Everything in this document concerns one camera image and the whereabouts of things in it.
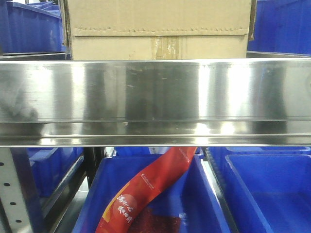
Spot blue bin upper left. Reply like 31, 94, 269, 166
0, 0, 66, 53

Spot blue bin upper right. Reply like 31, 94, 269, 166
247, 0, 311, 55

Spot stainless steel shelf edge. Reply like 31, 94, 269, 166
0, 58, 311, 147

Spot blue bin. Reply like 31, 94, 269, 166
0, 0, 66, 53
73, 155, 231, 233
27, 147, 83, 198
247, 0, 311, 55
209, 147, 311, 233

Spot blue bin lower centre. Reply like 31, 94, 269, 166
73, 155, 231, 233

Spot perforated steel shelf post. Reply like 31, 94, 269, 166
0, 148, 33, 233

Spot red printed snack package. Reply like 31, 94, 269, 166
95, 147, 197, 233

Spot worn brown cardboard box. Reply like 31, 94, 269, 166
59, 0, 257, 60

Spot blue bin lower right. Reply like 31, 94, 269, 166
209, 147, 311, 233

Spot blue bin lower left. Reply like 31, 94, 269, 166
27, 147, 83, 198

